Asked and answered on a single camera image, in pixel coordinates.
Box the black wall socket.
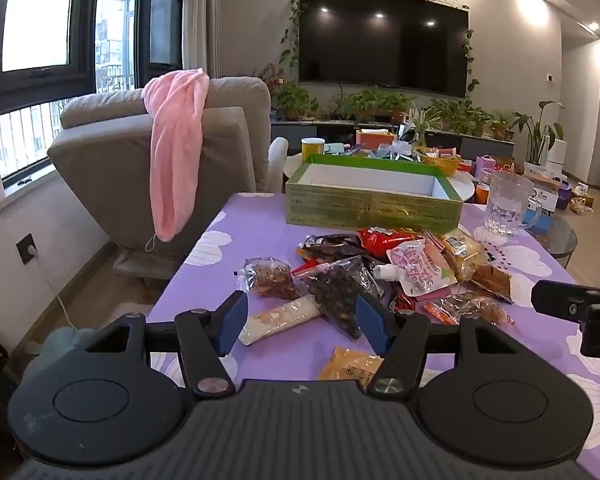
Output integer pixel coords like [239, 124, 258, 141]
[16, 233, 40, 266]

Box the orange snack packet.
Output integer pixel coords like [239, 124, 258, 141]
[319, 346, 385, 394]

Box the purple box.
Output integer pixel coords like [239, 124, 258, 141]
[475, 155, 499, 181]

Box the pink pouch with white cap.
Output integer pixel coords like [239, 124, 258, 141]
[372, 239, 458, 297]

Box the clear packet of brown snacks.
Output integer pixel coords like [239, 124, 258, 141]
[422, 294, 513, 327]

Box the orange tissue box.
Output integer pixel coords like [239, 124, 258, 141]
[355, 129, 396, 151]

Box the clear nut snack packet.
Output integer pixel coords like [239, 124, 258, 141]
[236, 258, 302, 301]

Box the grey armchair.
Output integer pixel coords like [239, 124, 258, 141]
[47, 76, 273, 286]

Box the white upholstered chair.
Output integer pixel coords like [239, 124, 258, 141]
[268, 136, 290, 194]

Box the round glass side table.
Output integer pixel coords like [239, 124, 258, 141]
[522, 212, 579, 268]

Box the purple gift bag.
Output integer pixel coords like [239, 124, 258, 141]
[555, 180, 574, 211]

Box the grey rounded object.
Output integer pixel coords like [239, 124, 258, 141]
[27, 326, 101, 378]

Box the clear glass mug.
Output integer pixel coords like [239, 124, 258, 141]
[484, 171, 543, 237]

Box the brown cake packet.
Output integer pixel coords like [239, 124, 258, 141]
[472, 262, 515, 305]

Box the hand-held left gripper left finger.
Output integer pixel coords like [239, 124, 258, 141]
[82, 291, 249, 399]

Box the red stick snack packet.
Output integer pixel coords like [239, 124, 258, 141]
[291, 259, 331, 277]

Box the white power cable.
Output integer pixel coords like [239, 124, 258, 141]
[30, 247, 83, 332]

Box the round white table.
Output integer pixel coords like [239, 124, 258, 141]
[282, 152, 477, 206]

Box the dark television cabinet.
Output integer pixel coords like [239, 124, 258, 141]
[270, 119, 516, 161]

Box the spider plant in vase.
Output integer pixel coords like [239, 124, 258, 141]
[404, 102, 443, 150]

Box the pink towel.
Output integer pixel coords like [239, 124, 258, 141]
[144, 69, 211, 253]

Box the row of potted green plants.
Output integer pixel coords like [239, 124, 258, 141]
[274, 82, 515, 141]

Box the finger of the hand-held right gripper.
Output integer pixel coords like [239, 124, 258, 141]
[531, 280, 600, 318]

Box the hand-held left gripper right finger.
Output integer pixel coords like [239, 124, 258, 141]
[356, 292, 523, 398]

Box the beige curtain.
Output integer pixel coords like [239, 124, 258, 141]
[181, 0, 222, 80]

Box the black framed window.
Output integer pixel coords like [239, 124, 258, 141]
[0, 0, 186, 186]

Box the clear bag of dark raisins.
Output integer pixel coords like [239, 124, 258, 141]
[300, 256, 383, 342]

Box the yellow can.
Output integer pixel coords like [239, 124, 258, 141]
[301, 137, 327, 165]

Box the wall-mounted television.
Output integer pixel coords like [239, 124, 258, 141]
[298, 0, 470, 99]

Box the white and brown carton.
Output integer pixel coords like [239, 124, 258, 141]
[522, 172, 563, 221]

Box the red flower arrangement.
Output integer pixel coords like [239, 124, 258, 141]
[252, 62, 287, 106]

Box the long white snack packet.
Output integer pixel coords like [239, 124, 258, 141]
[238, 294, 327, 346]

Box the green cardboard box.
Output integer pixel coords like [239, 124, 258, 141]
[285, 154, 465, 235]

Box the purple floral tablecloth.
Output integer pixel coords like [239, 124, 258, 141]
[145, 192, 600, 480]

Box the large-leaf floor plant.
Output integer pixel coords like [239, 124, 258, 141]
[511, 100, 566, 166]

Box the yellow wicker basket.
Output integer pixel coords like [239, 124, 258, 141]
[414, 146, 462, 177]

